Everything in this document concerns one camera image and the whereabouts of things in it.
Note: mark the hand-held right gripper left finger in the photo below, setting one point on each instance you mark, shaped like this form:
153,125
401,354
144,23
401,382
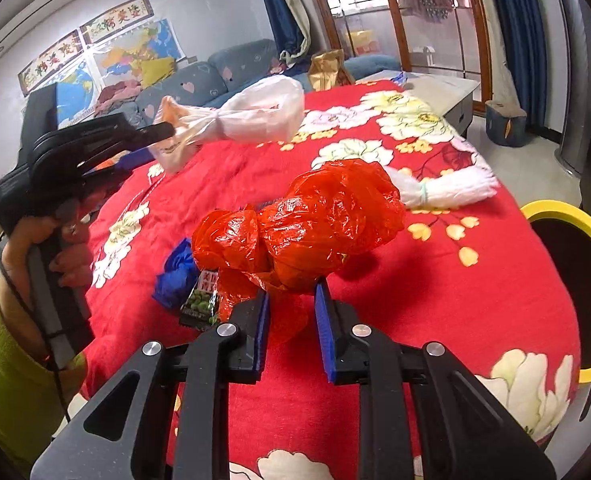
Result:
261,332

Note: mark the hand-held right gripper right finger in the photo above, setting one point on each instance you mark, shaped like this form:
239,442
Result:
325,332

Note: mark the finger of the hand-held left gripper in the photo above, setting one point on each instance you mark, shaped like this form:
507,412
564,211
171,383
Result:
125,132
135,160

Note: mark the green snack packet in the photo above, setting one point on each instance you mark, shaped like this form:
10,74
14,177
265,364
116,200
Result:
200,305

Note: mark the red plastic bag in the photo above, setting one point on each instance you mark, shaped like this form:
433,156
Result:
325,210

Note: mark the large white plastic bag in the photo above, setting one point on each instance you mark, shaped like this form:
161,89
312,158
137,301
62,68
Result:
260,110

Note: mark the small white plastic bag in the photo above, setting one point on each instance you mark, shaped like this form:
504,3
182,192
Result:
455,187

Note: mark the yellow-rimmed black bin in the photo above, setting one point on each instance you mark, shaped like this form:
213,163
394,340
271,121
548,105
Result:
550,208

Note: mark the person's left forearm green sleeve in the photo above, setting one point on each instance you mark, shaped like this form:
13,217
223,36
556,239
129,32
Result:
5,385

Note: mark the person's left hand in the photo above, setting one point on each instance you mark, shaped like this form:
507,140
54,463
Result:
17,285

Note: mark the pile of clothes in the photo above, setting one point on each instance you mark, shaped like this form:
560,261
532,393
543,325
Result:
120,92

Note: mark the world map poster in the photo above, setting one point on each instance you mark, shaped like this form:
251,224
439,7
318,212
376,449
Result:
75,90

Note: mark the country map poster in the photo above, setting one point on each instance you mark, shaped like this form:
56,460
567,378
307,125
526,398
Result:
125,57

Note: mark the blue-grey heart-print sofa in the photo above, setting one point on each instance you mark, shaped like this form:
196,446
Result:
200,80

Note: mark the red floral blanket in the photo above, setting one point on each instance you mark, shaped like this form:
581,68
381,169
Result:
425,300

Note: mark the blue plastic bag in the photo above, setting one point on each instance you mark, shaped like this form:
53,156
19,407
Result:
175,270

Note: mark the blue curtain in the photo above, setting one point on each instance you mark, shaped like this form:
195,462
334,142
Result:
518,35
280,10

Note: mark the gold paper bag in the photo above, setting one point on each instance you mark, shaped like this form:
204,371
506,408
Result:
328,70

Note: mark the yellow cardboard box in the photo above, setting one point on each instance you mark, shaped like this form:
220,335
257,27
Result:
363,42

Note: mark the grey coffee table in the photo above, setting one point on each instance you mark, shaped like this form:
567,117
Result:
440,90

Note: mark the blue stump stool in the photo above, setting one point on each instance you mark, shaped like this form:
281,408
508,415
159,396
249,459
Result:
505,125

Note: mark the wooden glass door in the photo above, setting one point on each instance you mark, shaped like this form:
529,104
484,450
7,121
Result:
425,20

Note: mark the grey tower air conditioner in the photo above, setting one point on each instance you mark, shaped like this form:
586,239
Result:
573,85

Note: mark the embroidered wall scroll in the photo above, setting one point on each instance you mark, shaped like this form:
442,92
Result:
117,19
50,62

